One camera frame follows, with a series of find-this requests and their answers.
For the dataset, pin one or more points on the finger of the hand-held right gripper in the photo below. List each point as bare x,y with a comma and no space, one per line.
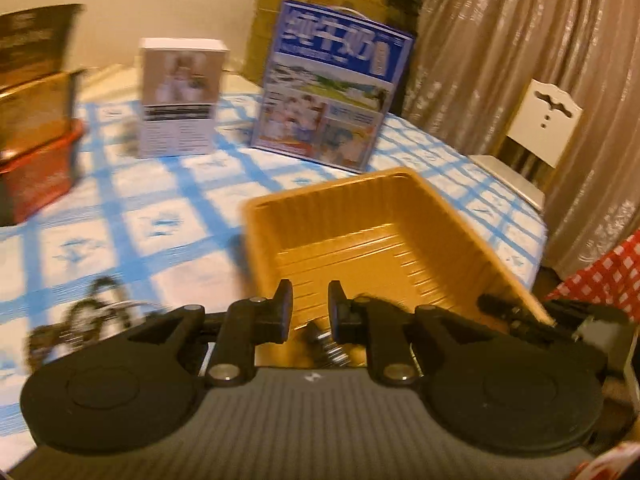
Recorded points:
500,306
540,334

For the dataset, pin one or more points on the blue milk box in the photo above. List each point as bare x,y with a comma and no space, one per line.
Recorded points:
325,90

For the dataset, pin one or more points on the brown cardboard box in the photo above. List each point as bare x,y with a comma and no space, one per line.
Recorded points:
265,25

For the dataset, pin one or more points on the blue checked tablecloth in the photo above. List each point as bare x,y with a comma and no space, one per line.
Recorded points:
150,185

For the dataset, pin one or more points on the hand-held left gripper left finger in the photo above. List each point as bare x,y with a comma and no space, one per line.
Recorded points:
286,305

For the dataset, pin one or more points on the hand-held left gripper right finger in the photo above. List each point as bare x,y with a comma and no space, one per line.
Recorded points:
334,310

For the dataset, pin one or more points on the yellow instant meal bowl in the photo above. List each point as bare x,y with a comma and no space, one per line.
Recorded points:
35,110

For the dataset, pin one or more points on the small white product box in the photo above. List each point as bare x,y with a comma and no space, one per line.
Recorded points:
177,100

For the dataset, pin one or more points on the beige shiny curtain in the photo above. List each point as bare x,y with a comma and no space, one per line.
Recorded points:
525,35

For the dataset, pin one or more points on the white wooden chair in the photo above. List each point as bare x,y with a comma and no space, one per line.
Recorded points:
545,125

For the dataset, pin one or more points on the orange plastic tray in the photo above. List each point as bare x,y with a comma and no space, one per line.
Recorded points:
350,240

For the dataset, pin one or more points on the red checked cloth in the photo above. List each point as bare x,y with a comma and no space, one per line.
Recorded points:
607,275

